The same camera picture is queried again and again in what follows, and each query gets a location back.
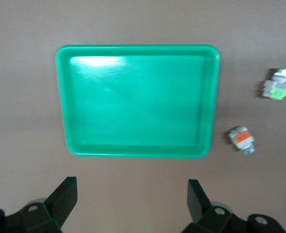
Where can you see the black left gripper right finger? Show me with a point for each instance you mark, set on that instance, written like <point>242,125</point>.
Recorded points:
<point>197,201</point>

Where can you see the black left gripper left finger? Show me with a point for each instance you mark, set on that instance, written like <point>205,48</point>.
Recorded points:
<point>60,201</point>

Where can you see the white button with orange label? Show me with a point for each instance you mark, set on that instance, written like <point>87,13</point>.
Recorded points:
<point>241,138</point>

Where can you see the white button with green label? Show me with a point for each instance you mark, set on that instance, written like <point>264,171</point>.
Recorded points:
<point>276,91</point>

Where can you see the brown table mat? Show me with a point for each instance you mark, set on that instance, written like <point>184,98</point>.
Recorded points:
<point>23,97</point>

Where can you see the green plastic tray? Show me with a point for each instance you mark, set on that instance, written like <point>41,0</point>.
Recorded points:
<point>138,104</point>

